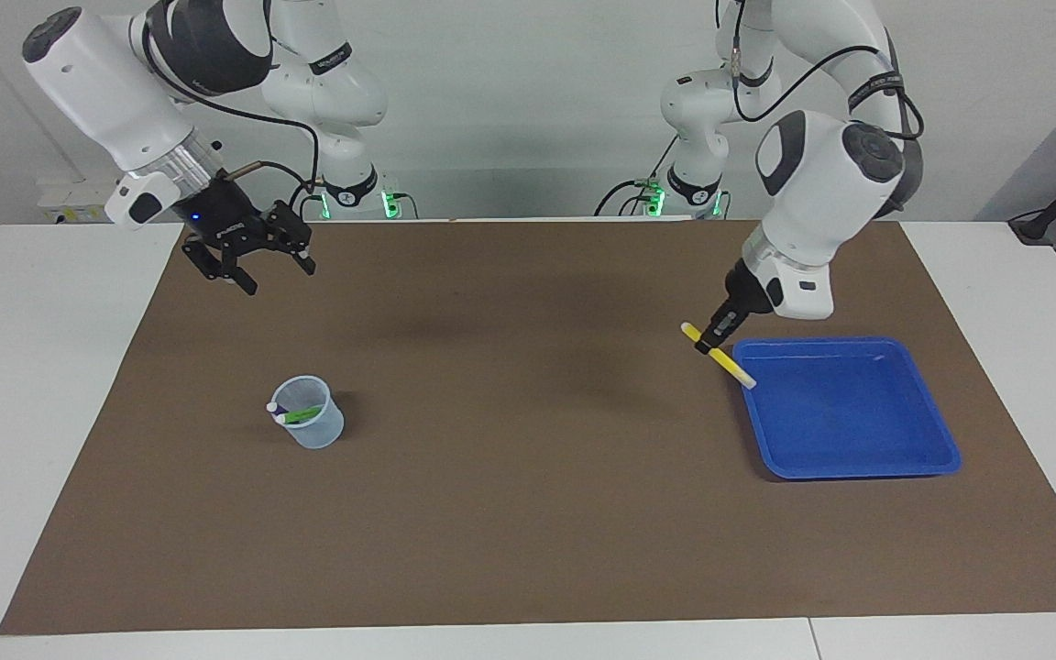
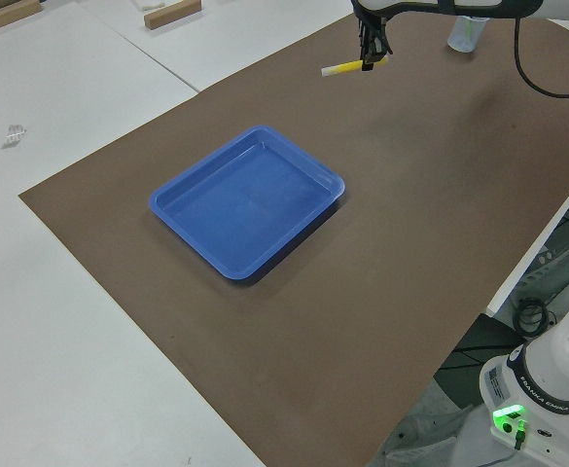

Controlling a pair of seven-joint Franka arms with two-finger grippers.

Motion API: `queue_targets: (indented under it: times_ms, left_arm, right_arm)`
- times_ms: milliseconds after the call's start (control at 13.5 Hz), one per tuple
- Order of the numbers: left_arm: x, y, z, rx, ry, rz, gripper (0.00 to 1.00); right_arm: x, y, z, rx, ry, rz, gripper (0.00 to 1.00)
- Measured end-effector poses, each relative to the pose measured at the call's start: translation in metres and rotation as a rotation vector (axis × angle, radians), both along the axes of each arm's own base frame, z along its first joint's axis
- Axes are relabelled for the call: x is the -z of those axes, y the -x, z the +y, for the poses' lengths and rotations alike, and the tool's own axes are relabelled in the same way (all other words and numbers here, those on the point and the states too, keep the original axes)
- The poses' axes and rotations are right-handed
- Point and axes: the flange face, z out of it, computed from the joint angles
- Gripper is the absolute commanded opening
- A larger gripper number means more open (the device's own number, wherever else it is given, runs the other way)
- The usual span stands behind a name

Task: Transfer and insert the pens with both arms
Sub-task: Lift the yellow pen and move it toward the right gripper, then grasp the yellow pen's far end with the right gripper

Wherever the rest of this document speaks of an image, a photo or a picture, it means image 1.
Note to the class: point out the blue plastic tray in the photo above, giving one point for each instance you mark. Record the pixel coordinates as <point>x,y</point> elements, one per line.
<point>849,412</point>

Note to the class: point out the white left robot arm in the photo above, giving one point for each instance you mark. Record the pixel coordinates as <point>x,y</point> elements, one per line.
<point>812,183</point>

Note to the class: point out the yellow marker pen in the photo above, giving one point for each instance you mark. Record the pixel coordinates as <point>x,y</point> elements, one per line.
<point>730,365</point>

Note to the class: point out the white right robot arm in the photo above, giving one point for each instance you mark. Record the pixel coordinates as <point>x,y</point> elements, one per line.
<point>115,92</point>

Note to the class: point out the green marker pen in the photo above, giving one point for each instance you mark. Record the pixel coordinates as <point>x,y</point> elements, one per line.
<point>303,413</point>

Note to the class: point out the white socket box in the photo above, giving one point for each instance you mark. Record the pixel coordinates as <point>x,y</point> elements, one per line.
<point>70,203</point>

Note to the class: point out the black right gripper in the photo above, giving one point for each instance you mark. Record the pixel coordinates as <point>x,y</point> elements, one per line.
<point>221,211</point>

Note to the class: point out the brown table mat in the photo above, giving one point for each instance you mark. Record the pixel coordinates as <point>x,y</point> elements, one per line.
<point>528,513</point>

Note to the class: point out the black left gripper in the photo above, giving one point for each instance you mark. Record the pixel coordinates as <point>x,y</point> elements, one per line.
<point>746,286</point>

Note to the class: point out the purple marker pen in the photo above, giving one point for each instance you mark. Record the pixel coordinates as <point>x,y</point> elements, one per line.
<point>280,409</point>

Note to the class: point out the translucent plastic cup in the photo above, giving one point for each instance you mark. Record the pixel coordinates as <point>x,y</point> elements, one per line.
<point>313,435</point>

